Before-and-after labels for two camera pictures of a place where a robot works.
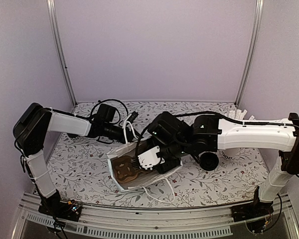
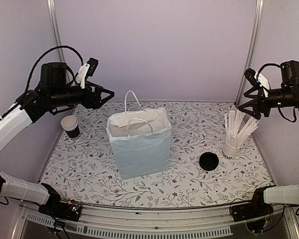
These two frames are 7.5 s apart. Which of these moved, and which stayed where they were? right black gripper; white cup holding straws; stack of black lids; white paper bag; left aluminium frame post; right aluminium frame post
Moved: white paper bag; right black gripper
Stayed: white cup holding straws; right aluminium frame post; left aluminium frame post; stack of black lids
